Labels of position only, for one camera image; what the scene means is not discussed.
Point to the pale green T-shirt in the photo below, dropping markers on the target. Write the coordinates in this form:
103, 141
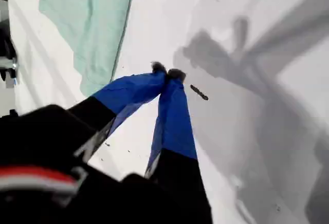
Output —
84, 28

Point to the black and metal fixture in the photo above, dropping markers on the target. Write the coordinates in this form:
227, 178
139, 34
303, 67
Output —
7, 54

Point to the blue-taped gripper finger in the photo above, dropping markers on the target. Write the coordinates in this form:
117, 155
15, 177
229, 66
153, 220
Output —
128, 90
173, 121

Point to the small dark scrap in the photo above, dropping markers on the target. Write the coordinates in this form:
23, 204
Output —
199, 92

